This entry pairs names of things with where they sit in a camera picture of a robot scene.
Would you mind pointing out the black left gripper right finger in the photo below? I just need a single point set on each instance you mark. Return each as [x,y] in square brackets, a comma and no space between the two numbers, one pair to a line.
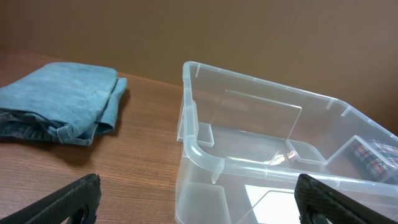
[320,204]

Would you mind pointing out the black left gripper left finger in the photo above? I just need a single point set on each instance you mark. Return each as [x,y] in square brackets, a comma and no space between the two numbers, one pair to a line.
[76,202]

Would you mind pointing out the red navy plaid shirt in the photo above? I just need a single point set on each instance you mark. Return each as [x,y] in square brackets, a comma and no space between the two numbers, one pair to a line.
[378,169]

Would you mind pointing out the clear plastic storage container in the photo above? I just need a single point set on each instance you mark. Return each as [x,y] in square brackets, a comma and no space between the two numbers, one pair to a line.
[238,130]

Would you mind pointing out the white label in container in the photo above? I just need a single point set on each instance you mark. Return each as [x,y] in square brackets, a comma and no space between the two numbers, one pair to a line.
[271,205]

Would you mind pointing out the folded blue denim jeans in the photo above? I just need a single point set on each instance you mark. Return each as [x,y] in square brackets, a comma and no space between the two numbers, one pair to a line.
[62,102]

